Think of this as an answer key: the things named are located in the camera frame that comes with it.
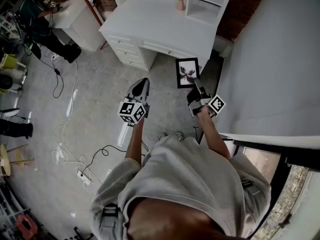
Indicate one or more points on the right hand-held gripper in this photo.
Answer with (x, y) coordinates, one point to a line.
(216, 104)

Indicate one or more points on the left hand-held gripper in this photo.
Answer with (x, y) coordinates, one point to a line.
(131, 110)

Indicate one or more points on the black framed flower picture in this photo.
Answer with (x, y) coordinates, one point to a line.
(186, 71)

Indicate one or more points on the person's left forearm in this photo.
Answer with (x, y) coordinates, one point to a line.
(135, 141)

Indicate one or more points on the person's right forearm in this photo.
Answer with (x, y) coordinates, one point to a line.
(212, 134)

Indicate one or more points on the white desk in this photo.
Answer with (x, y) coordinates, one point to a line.
(155, 21)

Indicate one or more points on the person's right white shoe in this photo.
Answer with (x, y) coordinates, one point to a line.
(179, 136)

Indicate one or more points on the person's white shoe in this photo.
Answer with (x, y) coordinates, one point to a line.
(179, 136)
(163, 136)

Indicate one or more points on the person's left white shoe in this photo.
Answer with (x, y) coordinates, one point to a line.
(163, 136)

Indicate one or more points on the person's grey shirt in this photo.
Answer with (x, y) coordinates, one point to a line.
(180, 174)

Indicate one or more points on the pink vase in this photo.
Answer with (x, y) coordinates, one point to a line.
(180, 5)

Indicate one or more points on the white side cabinet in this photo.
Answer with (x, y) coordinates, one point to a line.
(75, 21)

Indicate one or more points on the brown coat rack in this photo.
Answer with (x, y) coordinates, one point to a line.
(91, 7)

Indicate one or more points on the green chair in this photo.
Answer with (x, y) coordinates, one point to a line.
(10, 61)

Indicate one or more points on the wooden stool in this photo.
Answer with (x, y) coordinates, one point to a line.
(5, 159)

